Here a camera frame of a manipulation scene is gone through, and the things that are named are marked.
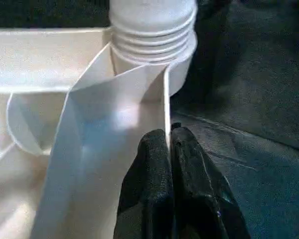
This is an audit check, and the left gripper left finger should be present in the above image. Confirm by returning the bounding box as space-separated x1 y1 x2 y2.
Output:
116 128 175 239

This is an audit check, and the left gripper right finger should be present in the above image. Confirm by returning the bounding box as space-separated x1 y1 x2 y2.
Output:
169 123 252 239

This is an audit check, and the white plastic table top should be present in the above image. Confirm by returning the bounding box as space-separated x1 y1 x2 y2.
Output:
0 27 199 239

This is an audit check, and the white plastic table leg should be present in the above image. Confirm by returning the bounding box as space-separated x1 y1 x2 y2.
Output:
109 0 198 66

